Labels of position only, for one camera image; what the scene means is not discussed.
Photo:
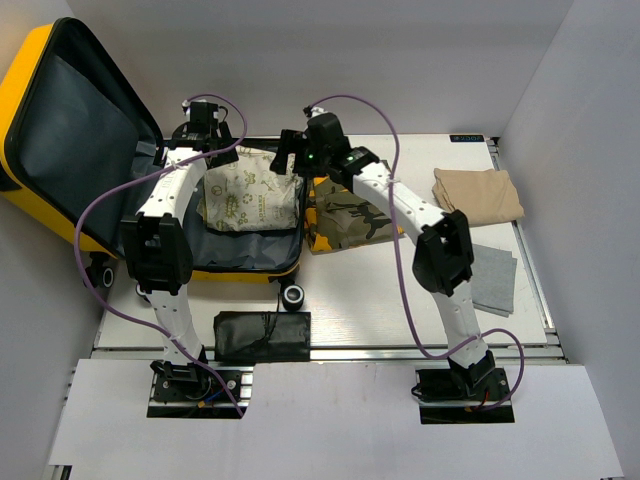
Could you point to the white green patterned garment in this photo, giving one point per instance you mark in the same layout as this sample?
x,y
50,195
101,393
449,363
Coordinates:
x,y
246,196

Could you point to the beige garment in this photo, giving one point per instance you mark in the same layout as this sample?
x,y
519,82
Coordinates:
x,y
485,197

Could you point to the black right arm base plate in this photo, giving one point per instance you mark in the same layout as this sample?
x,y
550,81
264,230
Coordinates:
x,y
442,402

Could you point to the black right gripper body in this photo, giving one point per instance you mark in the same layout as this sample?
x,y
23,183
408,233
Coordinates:
x,y
312,161

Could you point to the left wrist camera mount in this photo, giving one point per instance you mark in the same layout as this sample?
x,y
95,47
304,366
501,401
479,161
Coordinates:
x,y
186,105

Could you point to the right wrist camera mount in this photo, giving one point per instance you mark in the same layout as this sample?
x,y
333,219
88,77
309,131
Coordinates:
x,y
312,111

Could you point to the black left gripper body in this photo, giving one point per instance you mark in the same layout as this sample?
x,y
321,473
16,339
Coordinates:
x,y
224,135

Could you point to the black wrapped box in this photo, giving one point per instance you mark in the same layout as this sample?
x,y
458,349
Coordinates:
x,y
249,338

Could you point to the grey cloth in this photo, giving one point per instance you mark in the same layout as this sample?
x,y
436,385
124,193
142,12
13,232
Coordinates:
x,y
493,280

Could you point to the camouflage yellow green garment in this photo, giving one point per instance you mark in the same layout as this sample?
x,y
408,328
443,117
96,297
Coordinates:
x,y
336,219

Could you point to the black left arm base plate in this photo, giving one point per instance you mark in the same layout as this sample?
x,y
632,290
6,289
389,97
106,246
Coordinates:
x,y
188,392

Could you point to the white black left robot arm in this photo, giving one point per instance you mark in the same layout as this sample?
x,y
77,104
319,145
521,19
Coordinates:
x,y
157,252

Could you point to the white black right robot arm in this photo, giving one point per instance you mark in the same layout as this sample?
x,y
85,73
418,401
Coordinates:
x,y
443,250

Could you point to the white foreground board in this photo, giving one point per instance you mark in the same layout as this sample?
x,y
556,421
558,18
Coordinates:
x,y
331,421

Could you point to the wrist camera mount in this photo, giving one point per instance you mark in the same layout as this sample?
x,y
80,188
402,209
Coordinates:
x,y
186,105
312,111

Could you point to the yellow hard-shell suitcase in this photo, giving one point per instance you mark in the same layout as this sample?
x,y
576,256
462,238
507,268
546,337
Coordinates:
x,y
78,153

